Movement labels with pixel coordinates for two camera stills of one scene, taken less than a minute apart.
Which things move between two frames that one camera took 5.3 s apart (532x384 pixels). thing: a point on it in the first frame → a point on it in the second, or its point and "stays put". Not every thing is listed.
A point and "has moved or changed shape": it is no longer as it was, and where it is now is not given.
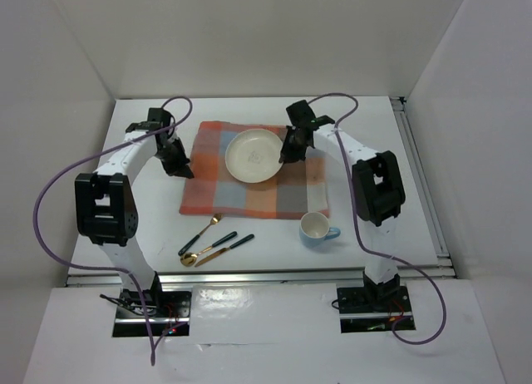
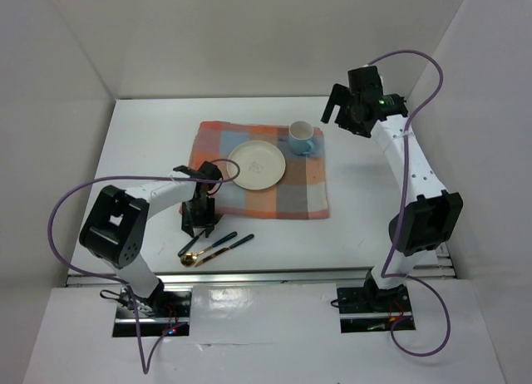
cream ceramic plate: x=253 y=155 has moved or changed shape
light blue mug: x=314 y=228 has moved or changed shape
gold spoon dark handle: x=189 y=258 stays put
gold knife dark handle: x=224 y=249 stays put
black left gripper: x=179 y=168 → x=205 y=220
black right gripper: x=289 y=155 → x=341 y=96
